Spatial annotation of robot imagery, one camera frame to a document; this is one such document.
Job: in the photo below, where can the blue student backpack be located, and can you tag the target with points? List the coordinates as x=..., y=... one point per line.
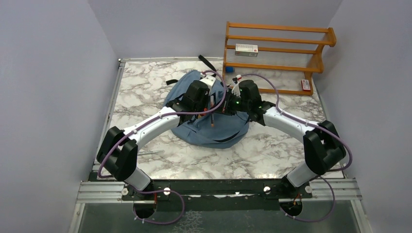
x=216, y=131

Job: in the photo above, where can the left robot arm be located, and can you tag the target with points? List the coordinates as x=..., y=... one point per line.
x=118, y=151

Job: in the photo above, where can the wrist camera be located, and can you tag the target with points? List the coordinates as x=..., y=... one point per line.
x=208, y=80
x=236, y=88

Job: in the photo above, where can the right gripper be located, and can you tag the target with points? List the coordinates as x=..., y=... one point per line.
x=226, y=108

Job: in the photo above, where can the white box on shelf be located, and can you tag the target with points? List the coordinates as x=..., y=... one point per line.
x=246, y=50

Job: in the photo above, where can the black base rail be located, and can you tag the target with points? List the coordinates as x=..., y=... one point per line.
x=205, y=195

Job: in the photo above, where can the orange black highlighter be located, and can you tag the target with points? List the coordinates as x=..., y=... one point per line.
x=201, y=115

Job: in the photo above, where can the wooden shelf rack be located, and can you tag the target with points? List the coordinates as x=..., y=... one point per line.
x=278, y=53

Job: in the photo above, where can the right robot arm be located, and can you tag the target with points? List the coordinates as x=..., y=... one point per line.
x=322, y=148

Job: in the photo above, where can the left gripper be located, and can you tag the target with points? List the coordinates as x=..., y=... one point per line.
x=206, y=98

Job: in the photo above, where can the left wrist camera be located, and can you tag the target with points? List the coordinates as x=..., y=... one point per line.
x=208, y=80

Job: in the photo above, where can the small red white box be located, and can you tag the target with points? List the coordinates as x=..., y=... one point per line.
x=305, y=85

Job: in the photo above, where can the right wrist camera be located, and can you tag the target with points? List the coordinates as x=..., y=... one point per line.
x=236, y=88

